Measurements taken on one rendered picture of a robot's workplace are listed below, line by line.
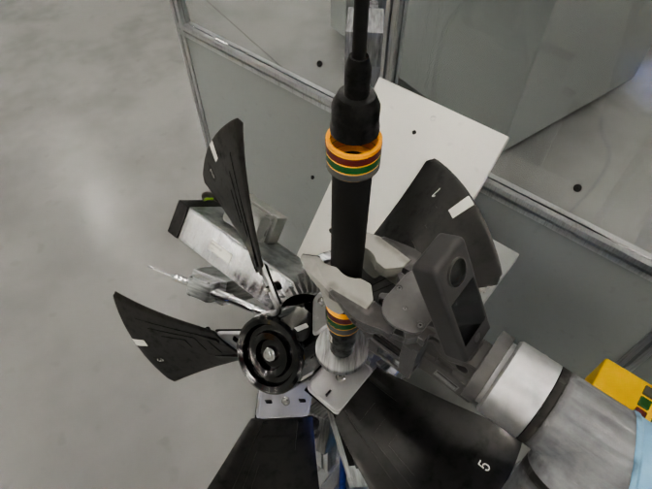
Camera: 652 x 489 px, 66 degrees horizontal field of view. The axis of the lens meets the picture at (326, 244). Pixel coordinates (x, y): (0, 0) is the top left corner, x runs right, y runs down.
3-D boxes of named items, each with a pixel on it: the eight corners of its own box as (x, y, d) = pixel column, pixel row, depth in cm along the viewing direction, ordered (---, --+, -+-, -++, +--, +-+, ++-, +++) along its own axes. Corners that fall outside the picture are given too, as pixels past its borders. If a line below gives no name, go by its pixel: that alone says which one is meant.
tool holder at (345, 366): (319, 312, 70) (318, 274, 62) (369, 316, 70) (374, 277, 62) (312, 373, 65) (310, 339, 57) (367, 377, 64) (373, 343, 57)
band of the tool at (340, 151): (327, 146, 41) (328, 117, 39) (379, 149, 41) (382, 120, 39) (323, 183, 39) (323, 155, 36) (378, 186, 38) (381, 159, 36)
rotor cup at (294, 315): (264, 344, 88) (213, 365, 77) (296, 276, 84) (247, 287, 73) (326, 396, 83) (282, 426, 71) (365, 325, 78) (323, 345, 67)
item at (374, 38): (346, 40, 104) (348, -1, 97) (380, 42, 104) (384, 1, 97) (343, 68, 98) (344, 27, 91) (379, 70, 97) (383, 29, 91)
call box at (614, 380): (582, 379, 97) (606, 356, 89) (635, 412, 93) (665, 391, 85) (546, 444, 90) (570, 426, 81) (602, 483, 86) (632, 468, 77)
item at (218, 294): (287, 325, 89) (151, 271, 105) (289, 313, 89) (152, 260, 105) (279, 328, 87) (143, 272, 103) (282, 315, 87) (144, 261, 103)
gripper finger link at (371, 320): (321, 309, 48) (405, 352, 45) (321, 301, 47) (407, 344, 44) (344, 274, 50) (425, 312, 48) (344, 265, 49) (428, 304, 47)
